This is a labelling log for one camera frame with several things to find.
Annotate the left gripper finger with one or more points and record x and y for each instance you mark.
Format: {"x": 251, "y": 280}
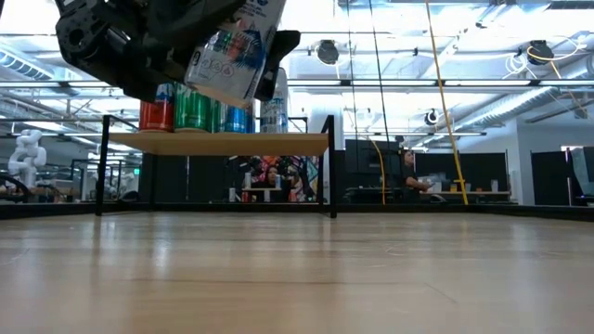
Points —
{"x": 278, "y": 60}
{"x": 153, "y": 81}

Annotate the wooden shelf with black legs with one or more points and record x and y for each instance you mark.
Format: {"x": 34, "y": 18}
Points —
{"x": 223, "y": 144}

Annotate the silver ventilation duct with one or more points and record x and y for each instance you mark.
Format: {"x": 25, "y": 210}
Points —
{"x": 533, "y": 104}
{"x": 23, "y": 65}

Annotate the long ceiling light bar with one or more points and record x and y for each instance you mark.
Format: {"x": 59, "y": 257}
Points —
{"x": 487, "y": 83}

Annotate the person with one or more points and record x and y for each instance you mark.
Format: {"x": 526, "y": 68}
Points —
{"x": 409, "y": 176}
{"x": 271, "y": 178}

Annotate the black office partition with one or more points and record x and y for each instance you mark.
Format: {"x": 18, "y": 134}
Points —
{"x": 550, "y": 176}
{"x": 371, "y": 158}
{"x": 464, "y": 167}

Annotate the wooden desk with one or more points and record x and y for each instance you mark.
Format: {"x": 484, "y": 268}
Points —
{"x": 464, "y": 193}

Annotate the red Fanta can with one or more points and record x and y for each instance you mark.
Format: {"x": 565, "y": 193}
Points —
{"x": 155, "y": 118}

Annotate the white blue Celsius can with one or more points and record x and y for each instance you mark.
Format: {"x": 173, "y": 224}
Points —
{"x": 275, "y": 113}

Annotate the black can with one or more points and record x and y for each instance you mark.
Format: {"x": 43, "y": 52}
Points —
{"x": 232, "y": 60}

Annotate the colourful wall mural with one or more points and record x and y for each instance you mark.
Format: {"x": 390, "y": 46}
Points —
{"x": 301, "y": 176}

